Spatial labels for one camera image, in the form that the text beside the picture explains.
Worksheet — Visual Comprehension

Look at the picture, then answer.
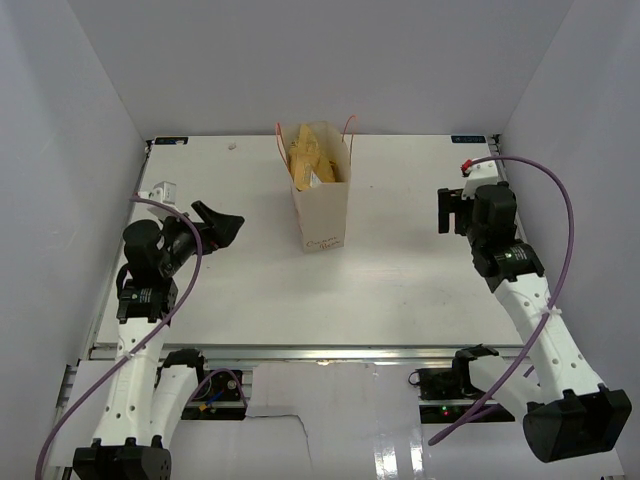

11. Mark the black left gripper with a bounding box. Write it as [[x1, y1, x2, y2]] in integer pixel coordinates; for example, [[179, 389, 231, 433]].
[[158, 201, 244, 277]]

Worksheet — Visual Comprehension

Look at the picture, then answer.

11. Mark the large brown snack bag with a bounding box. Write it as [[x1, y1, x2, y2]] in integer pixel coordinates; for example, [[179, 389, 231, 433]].
[[287, 124, 336, 191]]

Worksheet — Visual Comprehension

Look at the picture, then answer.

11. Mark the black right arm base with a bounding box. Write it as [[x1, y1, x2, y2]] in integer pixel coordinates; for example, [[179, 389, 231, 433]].
[[407, 368, 484, 426]]

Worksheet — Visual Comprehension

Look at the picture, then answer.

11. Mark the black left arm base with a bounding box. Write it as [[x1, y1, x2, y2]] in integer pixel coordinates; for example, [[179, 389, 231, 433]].
[[181, 366, 249, 421]]

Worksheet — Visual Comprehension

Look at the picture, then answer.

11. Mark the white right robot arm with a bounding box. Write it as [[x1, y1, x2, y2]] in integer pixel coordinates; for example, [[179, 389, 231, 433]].
[[437, 182, 632, 463]]

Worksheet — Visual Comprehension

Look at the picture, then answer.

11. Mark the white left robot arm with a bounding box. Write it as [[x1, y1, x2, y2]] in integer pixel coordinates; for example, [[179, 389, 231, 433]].
[[72, 200, 245, 479]]

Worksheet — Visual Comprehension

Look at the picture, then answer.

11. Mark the beige paper bag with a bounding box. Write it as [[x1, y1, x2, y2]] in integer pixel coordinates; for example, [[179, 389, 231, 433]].
[[275, 121, 354, 253]]

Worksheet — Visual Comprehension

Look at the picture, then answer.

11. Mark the blue table label right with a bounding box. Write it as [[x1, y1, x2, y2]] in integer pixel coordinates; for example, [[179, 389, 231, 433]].
[[451, 135, 487, 144]]

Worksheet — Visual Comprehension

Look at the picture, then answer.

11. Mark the blue table label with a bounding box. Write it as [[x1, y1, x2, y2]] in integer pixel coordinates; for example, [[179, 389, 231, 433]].
[[153, 137, 189, 146], [451, 135, 487, 144]]

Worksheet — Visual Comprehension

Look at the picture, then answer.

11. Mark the blue table label left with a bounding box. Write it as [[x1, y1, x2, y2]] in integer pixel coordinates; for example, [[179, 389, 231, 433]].
[[153, 137, 189, 146]]

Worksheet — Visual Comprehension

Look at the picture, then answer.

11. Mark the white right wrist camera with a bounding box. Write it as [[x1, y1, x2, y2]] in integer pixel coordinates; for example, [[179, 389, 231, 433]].
[[461, 159, 500, 200]]

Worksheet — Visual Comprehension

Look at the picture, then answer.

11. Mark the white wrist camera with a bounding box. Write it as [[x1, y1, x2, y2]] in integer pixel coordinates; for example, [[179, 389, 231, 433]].
[[137, 181, 177, 222], [461, 159, 500, 200]]

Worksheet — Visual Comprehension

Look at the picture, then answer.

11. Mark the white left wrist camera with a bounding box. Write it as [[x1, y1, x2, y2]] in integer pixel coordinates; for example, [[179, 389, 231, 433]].
[[137, 181, 177, 222]]

